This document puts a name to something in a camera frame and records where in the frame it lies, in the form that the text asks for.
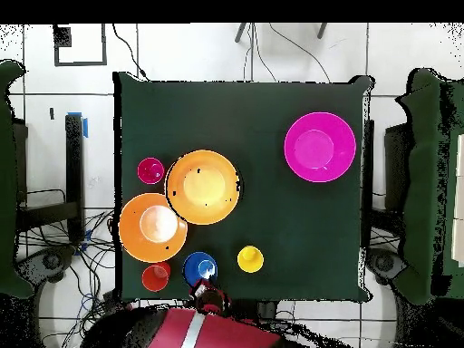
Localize large orange plastic bowl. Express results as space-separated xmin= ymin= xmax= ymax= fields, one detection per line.
xmin=165 ymin=149 xmax=241 ymax=227
xmin=118 ymin=192 xmax=189 ymax=264

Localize camera tripod legs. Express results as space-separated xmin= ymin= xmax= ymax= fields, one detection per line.
xmin=234 ymin=23 xmax=328 ymax=44

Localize black metal frame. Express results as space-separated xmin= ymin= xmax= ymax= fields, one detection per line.
xmin=14 ymin=111 xmax=89 ymax=244

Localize black chair base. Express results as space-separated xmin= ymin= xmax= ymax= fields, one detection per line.
xmin=17 ymin=246 xmax=75 ymax=287
xmin=365 ymin=247 xmax=407 ymax=285

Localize crimson plastic cup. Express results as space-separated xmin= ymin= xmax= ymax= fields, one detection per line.
xmin=136 ymin=156 xmax=166 ymax=186

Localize orange plastic cup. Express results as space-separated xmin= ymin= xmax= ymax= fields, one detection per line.
xmin=140 ymin=261 xmax=172 ymax=293

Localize large pink plastic bowl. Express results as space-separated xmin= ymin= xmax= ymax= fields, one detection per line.
xmin=283 ymin=111 xmax=357 ymax=183

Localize dark blue plastic bowl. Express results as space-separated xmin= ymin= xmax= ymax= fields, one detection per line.
xmin=182 ymin=251 xmax=219 ymax=288

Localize dark green tablecloth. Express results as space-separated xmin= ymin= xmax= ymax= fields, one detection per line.
xmin=112 ymin=71 xmax=374 ymax=304

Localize tangle of floor cables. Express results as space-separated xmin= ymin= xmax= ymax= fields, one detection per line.
xmin=17 ymin=209 xmax=121 ymax=348

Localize green cloth side table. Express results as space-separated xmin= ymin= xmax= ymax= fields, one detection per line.
xmin=0 ymin=59 xmax=35 ymax=300
xmin=396 ymin=67 xmax=464 ymax=305

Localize yellow plastic cup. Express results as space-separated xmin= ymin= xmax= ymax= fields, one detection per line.
xmin=237 ymin=245 xmax=266 ymax=274

